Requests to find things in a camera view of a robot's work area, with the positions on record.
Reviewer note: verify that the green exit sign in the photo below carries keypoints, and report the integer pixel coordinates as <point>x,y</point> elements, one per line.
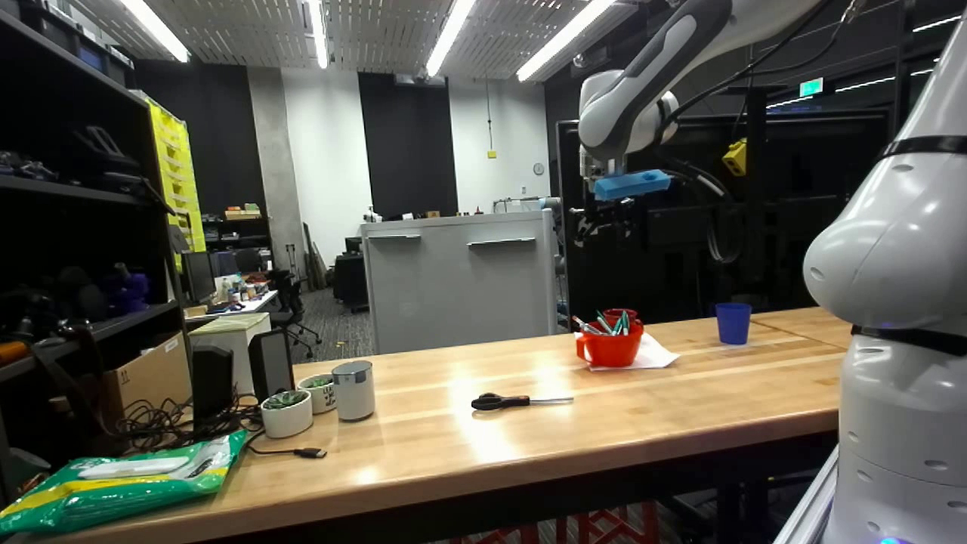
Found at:
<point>811,90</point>

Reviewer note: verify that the cardboard box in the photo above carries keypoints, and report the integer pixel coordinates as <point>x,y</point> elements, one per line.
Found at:
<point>153,380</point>

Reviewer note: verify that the ceiling light strip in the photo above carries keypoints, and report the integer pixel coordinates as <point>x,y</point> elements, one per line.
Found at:
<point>318,32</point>
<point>153,29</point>
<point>564,40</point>
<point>447,33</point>

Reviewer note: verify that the black office chair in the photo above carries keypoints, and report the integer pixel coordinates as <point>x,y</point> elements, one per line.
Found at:
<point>288,298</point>

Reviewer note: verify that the white mug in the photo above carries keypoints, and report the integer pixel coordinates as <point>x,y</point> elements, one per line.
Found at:
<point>355,394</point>

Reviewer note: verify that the white pot with plant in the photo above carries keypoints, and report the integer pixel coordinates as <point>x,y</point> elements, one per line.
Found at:
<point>321,398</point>
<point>286,419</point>

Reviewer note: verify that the white paper sheet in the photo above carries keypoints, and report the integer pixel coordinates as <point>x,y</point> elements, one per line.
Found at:
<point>657,352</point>

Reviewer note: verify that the yellow hanging tag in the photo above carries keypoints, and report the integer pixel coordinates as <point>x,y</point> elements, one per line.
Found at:
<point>735,158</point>

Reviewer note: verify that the yellow poster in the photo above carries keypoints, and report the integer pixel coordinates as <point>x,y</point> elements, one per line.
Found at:
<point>176,171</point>

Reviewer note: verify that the black marker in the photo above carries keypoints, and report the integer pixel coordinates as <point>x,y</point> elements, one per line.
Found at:
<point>493,402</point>

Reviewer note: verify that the black shelf unit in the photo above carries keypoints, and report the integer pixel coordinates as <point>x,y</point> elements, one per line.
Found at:
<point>61,223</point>

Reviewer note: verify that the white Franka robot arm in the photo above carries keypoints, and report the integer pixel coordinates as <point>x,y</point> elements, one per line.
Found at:
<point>907,304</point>

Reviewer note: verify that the large orange plastic cup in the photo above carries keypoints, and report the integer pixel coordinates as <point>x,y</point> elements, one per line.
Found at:
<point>609,352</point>

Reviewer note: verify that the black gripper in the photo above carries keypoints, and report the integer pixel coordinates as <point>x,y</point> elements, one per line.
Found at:
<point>619,229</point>

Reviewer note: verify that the black desktop speaker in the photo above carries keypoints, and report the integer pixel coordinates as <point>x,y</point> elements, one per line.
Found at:
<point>271,363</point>
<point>213,387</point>

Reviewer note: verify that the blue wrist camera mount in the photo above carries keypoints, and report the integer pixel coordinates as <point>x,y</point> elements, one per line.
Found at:
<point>628,186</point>

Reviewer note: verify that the blue plastic cup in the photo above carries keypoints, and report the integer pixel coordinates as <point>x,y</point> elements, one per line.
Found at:
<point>735,325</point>

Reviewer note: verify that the light grey cabinet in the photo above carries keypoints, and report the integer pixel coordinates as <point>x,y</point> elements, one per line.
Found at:
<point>455,290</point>

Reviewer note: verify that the black metal rack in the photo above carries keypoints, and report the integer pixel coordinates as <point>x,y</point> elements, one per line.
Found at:
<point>773,252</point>

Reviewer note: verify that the green plastic package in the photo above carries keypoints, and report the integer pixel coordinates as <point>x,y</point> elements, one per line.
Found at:
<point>109,485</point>

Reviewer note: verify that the white side table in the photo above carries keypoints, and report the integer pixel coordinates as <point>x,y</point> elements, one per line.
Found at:
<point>227,336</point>

